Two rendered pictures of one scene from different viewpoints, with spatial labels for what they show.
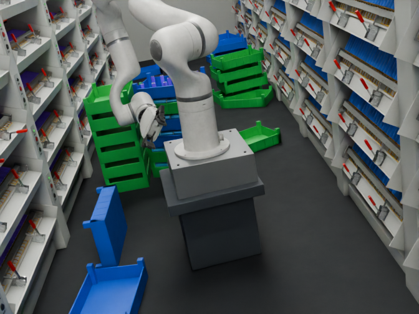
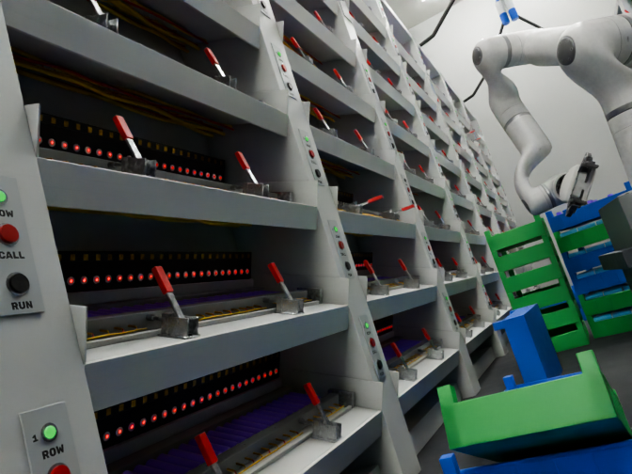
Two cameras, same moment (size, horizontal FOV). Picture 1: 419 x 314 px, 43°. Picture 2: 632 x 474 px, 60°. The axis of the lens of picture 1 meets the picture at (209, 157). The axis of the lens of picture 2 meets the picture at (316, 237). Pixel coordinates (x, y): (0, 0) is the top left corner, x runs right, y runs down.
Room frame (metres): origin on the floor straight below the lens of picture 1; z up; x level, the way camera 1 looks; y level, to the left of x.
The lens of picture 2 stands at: (0.24, 0.24, 0.30)
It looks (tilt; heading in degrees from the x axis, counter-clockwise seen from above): 10 degrees up; 24
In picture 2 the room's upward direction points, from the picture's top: 17 degrees counter-clockwise
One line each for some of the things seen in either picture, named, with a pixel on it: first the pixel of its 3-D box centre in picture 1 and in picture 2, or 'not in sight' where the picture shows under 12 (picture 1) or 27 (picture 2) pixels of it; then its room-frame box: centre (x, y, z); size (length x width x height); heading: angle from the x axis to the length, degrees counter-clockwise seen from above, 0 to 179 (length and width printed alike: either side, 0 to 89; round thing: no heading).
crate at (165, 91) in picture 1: (170, 83); (597, 207); (2.48, 0.12, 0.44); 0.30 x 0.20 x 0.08; 71
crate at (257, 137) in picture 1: (246, 139); not in sight; (2.61, -0.21, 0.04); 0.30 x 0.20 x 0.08; 114
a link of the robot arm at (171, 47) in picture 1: (181, 63); (605, 68); (1.68, 0.03, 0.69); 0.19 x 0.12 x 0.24; 126
